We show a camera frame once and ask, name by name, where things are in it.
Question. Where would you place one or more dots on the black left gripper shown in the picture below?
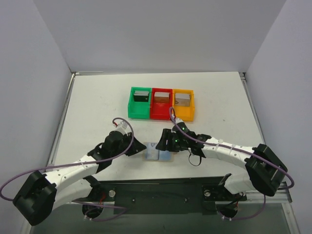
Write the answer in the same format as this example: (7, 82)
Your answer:
(131, 145)

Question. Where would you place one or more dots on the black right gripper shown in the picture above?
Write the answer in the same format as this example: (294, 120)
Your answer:
(167, 140)

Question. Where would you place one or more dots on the beige leather card holder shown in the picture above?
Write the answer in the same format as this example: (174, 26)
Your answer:
(164, 156)

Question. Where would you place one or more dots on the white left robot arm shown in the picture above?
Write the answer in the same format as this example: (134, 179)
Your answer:
(43, 192)

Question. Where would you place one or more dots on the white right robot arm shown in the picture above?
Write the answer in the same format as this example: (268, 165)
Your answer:
(264, 171)

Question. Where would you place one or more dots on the cards in red bin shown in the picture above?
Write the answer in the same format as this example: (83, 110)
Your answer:
(162, 97)

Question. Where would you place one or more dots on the cards in yellow bin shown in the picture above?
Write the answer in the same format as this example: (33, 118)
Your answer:
(182, 99)

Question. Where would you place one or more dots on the black cards in green bin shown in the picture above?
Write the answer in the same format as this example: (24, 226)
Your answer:
(141, 96)

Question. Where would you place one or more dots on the green plastic bin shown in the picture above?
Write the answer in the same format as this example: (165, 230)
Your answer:
(139, 110)

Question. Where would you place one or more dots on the red plastic bin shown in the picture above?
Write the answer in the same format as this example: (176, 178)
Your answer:
(160, 111)

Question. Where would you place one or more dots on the yellow plastic bin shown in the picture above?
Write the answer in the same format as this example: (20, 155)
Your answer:
(184, 113)

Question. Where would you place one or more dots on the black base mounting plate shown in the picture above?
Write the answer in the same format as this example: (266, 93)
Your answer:
(205, 195)

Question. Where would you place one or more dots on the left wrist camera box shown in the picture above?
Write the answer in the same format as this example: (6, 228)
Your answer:
(122, 127)

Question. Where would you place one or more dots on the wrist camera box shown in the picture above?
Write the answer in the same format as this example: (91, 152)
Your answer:
(122, 127)
(178, 120)

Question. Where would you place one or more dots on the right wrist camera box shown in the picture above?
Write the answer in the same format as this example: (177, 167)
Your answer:
(178, 120)

